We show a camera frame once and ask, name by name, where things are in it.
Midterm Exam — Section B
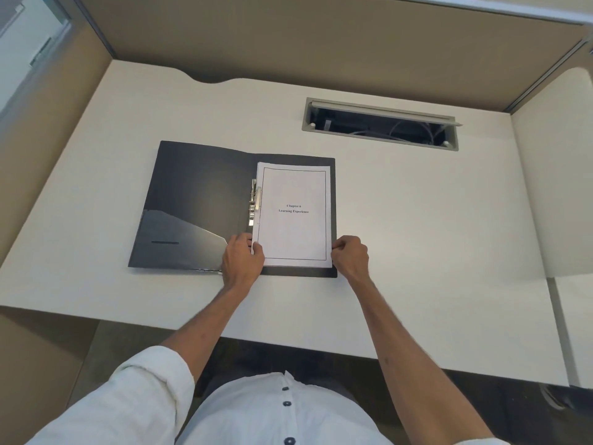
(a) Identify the person's left hand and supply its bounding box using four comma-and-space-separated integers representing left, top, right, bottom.
221, 232, 266, 290

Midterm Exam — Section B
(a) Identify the person's right hand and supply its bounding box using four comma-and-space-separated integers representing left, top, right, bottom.
329, 235, 370, 284

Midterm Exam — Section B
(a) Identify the white printed paper stack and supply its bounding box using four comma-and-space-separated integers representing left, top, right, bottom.
250, 161, 334, 269

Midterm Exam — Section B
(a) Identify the black folder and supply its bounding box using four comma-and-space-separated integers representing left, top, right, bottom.
128, 140, 338, 279

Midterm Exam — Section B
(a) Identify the person's right forearm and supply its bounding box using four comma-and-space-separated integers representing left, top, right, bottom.
347, 272, 494, 445

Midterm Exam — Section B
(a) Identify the person's left forearm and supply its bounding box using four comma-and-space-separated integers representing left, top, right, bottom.
159, 275, 258, 383

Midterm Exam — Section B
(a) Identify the white buttoned shirt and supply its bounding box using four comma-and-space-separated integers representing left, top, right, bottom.
25, 345, 510, 445

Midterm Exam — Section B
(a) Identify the white rounded desk divider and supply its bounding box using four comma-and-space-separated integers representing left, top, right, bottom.
511, 67, 593, 279

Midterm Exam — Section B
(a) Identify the beige back partition panel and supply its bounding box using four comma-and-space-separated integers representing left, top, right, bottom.
74, 0, 593, 112

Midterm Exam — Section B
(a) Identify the beige side partition panel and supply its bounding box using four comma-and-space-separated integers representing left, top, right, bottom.
0, 22, 114, 445

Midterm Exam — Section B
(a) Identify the white neighbouring desk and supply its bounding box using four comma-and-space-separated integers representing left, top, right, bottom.
549, 273, 593, 390

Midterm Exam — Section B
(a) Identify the grey chair base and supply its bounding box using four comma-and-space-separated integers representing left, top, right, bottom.
539, 383, 580, 412

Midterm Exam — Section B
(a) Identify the beige neighbouring partition panel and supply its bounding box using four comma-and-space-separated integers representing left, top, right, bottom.
555, 36, 593, 82

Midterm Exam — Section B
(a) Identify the grey framed glass partition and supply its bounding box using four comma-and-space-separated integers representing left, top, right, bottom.
0, 0, 75, 116

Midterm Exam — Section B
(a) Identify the bundle of grey cables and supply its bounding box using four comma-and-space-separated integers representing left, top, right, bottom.
351, 117, 445, 145

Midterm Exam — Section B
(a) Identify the grey desk cable tray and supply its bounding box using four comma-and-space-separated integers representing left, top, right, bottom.
301, 97, 464, 152

